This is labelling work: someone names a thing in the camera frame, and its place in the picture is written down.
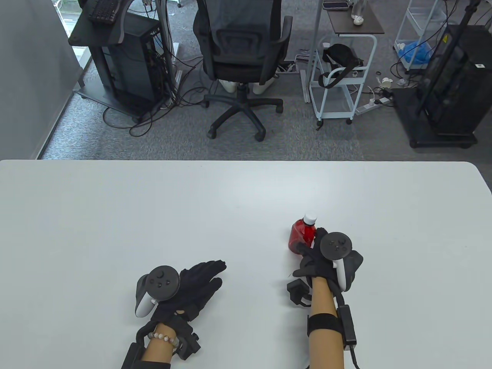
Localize white rolling cart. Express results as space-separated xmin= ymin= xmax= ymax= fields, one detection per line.
xmin=309 ymin=34 xmax=377 ymax=126

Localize white power strip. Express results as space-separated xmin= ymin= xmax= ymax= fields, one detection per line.
xmin=356 ymin=98 xmax=389 ymax=115

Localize black white right hand controller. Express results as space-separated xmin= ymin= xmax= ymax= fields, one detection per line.
xmin=320 ymin=232 xmax=353 ymax=291

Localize grey desk leg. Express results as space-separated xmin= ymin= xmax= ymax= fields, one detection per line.
xmin=157 ymin=0 xmax=182 ymax=104

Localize black right forearm battery pack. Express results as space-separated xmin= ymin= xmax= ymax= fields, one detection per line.
xmin=337 ymin=305 xmax=357 ymax=351

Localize black equipment case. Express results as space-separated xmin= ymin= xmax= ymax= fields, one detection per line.
xmin=392 ymin=25 xmax=492 ymax=149

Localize black white left hand controller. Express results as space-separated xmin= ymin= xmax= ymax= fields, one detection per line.
xmin=135 ymin=266 xmax=180 ymax=318

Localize brown small tabletop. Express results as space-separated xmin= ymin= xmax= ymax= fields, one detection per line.
xmin=327 ymin=4 xmax=385 ymax=36

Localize person's left forearm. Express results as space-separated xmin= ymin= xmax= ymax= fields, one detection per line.
xmin=140 ymin=323 xmax=178 ymax=369

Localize person's right forearm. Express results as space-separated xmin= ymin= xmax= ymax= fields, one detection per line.
xmin=309 ymin=277 xmax=344 ymax=369

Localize black floor cables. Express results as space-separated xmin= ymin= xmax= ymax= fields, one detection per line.
xmin=102 ymin=50 xmax=210 ymax=138

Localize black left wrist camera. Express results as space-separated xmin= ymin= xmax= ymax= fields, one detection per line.
xmin=174 ymin=318 xmax=201 ymax=361

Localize person's left hand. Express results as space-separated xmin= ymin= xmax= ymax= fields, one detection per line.
xmin=151 ymin=260 xmax=227 ymax=324

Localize clear bottle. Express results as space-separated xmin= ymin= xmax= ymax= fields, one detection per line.
xmin=351 ymin=0 xmax=365 ymax=26

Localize person's right hand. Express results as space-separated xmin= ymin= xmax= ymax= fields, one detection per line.
xmin=293 ymin=228 xmax=364 ymax=293

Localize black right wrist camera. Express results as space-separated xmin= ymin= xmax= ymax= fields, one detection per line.
xmin=287 ymin=279 xmax=312 ymax=308

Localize black left forearm battery pack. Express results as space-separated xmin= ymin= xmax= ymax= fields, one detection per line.
xmin=121 ymin=342 xmax=145 ymax=369

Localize blue plastic bag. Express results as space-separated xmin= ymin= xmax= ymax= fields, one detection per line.
xmin=398 ymin=40 xmax=434 ymax=70

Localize black computer tower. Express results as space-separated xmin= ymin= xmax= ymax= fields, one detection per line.
xmin=102 ymin=29 xmax=164 ymax=116

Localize white wire rack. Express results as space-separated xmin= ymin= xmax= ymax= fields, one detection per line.
xmin=393 ymin=0 xmax=458 ymax=73

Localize red plastic bottle white cap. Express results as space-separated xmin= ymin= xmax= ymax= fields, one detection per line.
xmin=289 ymin=213 xmax=318 ymax=255

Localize black office chair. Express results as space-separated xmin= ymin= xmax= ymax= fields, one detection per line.
xmin=192 ymin=0 xmax=293 ymax=142

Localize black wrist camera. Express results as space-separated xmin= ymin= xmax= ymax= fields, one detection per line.
xmin=287 ymin=279 xmax=312 ymax=308
xmin=174 ymin=318 xmax=201 ymax=361

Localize black white hand controller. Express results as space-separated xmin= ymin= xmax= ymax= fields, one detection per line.
xmin=320 ymin=232 xmax=353 ymax=291
xmin=135 ymin=266 xmax=180 ymax=318

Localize black keyboard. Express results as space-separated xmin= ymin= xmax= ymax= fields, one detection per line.
xmin=86 ymin=0 xmax=121 ymax=26

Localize white desk leg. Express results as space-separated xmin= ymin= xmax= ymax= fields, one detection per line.
xmin=303 ymin=0 xmax=324 ymax=103

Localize black forearm strap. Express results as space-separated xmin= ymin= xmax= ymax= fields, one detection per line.
xmin=307 ymin=313 xmax=340 ymax=339

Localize beaded bracelet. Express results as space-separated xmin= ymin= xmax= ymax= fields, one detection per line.
xmin=148 ymin=331 xmax=178 ymax=346

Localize black rolling stand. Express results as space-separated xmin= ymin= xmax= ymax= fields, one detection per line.
xmin=68 ymin=0 xmax=173 ymax=124

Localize black tripod pole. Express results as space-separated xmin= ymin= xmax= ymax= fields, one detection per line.
xmin=417 ymin=0 xmax=483 ymax=116

